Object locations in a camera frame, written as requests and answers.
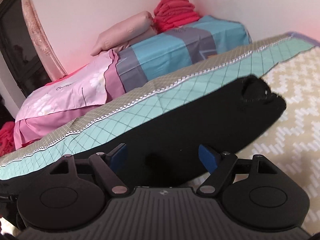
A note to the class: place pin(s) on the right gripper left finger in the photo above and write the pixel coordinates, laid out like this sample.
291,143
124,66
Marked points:
105,166

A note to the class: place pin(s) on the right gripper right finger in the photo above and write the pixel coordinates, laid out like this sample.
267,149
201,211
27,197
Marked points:
220,167

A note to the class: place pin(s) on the black pants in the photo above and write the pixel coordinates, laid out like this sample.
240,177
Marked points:
58,190

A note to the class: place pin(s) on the pink floral pillow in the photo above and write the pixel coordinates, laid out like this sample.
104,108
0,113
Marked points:
61,101

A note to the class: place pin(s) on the red bed sheet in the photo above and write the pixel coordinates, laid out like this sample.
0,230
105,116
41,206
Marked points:
6,137

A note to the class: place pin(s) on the pink curtain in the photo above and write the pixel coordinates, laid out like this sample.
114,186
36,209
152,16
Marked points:
40,42

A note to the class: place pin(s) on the patterned quilt bedspread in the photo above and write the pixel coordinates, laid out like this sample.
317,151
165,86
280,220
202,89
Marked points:
177,88

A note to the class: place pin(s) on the blue grey striped pillow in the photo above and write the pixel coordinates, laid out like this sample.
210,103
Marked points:
178,48

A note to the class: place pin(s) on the peach bolster pillow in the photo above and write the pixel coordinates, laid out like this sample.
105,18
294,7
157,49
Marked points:
126,33

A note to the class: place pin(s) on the red knitted blanket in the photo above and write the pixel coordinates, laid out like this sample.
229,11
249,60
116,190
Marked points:
173,13

